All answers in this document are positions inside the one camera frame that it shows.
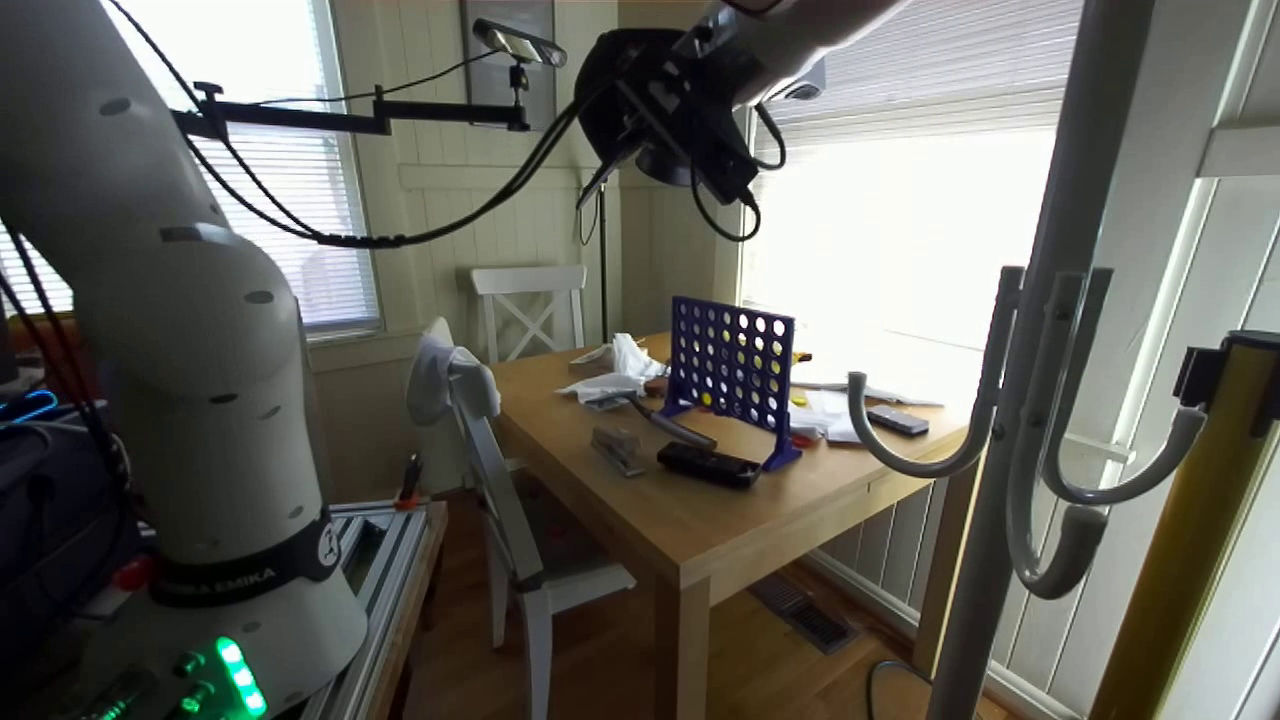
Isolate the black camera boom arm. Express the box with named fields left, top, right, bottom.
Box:
left=177, top=20, right=567, bottom=139

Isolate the white chair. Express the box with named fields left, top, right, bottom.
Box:
left=410, top=314, right=638, bottom=720

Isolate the white coat rack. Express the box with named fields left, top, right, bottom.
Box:
left=850, top=0, right=1209, bottom=720

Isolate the white crumpled cloth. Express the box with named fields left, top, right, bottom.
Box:
left=564, top=331, right=670, bottom=402

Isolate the blue connect four grid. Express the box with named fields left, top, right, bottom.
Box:
left=664, top=296, right=799, bottom=470

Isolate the black hat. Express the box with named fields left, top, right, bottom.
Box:
left=577, top=28, right=758, bottom=205

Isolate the black tv remote control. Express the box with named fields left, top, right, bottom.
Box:
left=657, top=444, right=759, bottom=487

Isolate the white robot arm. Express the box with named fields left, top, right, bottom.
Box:
left=0, top=0, right=367, bottom=720

